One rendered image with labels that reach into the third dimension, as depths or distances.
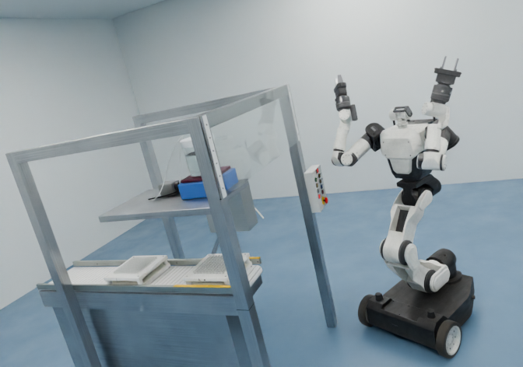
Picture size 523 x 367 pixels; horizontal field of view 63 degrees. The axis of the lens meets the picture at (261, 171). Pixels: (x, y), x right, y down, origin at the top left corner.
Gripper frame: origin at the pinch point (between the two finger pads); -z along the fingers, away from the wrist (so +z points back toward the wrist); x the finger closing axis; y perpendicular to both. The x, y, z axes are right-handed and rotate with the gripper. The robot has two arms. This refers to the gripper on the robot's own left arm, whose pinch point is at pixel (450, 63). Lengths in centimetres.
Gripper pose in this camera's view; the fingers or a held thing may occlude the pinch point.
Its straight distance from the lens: 232.2
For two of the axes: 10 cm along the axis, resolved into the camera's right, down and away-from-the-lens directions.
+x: -9.2, -2.6, 2.9
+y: 3.4, -1.7, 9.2
